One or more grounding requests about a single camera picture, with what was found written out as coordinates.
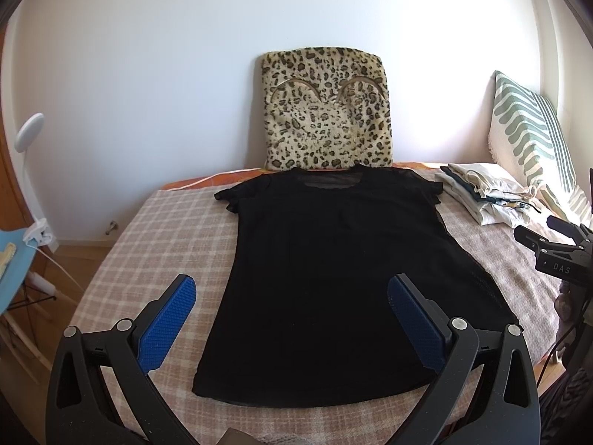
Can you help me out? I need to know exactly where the black t-shirt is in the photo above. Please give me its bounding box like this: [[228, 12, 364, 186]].
[[192, 166, 516, 408]]

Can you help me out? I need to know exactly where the stack of folded light clothes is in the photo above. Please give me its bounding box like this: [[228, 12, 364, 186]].
[[434, 163, 551, 228]]

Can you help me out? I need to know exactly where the green striped white pillow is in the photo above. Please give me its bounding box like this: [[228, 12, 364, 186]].
[[488, 70, 592, 227]]

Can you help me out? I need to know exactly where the white clip-on lamp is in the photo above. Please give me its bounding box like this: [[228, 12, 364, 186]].
[[13, 113, 83, 297]]

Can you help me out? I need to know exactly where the leopard print plush bag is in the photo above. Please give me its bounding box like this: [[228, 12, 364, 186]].
[[261, 47, 393, 172]]

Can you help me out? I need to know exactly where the orange patterned bedsheet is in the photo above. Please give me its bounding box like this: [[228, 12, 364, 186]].
[[161, 162, 441, 192]]

